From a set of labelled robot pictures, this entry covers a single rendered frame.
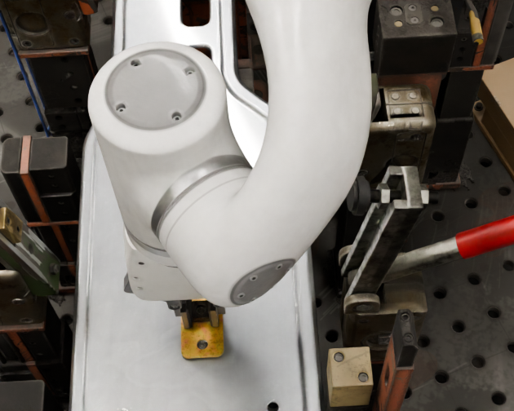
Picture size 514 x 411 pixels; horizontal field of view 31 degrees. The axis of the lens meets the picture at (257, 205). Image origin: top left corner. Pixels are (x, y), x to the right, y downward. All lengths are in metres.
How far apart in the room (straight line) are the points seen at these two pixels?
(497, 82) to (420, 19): 0.41
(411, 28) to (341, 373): 0.33
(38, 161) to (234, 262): 0.47
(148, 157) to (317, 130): 0.10
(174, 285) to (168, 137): 0.22
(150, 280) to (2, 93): 0.73
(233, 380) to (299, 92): 0.39
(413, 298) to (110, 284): 0.28
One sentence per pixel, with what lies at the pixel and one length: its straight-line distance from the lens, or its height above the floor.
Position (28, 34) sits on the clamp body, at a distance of 1.13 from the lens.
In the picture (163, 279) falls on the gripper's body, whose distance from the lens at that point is 0.74.
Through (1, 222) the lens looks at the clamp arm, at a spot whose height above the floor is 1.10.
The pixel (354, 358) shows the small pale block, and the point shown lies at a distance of 0.78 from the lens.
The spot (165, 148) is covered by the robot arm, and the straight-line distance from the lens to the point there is 0.55.
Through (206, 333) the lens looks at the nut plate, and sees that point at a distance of 0.85.
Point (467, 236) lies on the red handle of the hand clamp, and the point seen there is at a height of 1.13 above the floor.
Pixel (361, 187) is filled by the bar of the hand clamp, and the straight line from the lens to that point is 0.67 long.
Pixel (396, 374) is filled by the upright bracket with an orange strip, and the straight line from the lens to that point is 0.69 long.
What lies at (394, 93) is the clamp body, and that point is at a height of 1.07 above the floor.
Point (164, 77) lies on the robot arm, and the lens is 0.57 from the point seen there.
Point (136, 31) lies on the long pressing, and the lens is 1.05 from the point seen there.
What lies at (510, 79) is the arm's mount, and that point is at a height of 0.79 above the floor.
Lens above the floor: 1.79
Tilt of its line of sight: 60 degrees down
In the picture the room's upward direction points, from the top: 3 degrees counter-clockwise
